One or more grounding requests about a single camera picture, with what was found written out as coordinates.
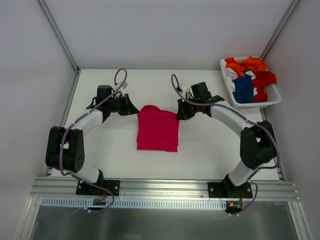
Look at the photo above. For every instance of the white plastic laundry basket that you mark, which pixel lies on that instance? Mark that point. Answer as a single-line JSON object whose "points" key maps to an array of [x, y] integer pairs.
{"points": [[273, 96]]}

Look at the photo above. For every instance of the red t shirt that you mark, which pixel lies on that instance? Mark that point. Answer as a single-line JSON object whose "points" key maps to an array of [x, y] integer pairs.
{"points": [[261, 81]]}

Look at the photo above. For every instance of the left aluminium frame post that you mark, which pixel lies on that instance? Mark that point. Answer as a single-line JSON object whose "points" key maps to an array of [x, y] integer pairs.
{"points": [[57, 33]]}

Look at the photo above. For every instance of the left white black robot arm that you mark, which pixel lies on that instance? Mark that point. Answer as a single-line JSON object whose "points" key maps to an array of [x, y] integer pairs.
{"points": [[66, 144]]}

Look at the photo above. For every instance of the blue t shirt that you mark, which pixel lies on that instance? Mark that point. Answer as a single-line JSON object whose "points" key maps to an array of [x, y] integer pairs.
{"points": [[244, 90]]}

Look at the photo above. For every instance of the white slotted cable duct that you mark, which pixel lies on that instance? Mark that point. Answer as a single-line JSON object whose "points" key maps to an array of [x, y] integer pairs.
{"points": [[134, 203]]}

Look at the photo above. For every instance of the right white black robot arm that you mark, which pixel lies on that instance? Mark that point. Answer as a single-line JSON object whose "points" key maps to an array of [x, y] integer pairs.
{"points": [[257, 141]]}

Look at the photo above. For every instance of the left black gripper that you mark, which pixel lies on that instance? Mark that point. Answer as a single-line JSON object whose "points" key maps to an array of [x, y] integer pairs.
{"points": [[126, 104]]}

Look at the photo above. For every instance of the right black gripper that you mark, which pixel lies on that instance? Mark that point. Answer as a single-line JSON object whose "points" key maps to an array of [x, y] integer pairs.
{"points": [[188, 108]]}

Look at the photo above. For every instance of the orange t shirt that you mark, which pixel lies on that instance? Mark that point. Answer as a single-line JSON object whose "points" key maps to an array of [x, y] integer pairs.
{"points": [[249, 64]]}

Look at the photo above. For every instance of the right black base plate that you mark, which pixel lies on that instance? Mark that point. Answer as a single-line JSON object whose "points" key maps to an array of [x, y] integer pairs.
{"points": [[229, 191]]}

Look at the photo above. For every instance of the right aluminium frame post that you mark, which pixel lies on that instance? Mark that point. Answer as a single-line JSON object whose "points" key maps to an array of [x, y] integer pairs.
{"points": [[280, 27]]}

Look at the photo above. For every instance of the crimson pink t shirt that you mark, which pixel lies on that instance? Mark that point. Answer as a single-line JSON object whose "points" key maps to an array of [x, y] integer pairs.
{"points": [[158, 130]]}

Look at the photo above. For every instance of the aluminium mounting rail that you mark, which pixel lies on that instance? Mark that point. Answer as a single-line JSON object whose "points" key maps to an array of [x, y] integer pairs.
{"points": [[281, 191]]}

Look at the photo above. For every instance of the aluminium frame post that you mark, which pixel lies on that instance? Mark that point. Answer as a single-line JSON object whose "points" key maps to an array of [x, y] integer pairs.
{"points": [[280, 27], [57, 33]]}

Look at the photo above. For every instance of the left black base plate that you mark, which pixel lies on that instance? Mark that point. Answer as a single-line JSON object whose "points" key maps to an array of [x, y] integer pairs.
{"points": [[112, 186]]}

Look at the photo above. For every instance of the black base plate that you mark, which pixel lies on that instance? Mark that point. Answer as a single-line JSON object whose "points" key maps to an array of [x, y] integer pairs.
{"points": [[229, 191], [112, 186]]}

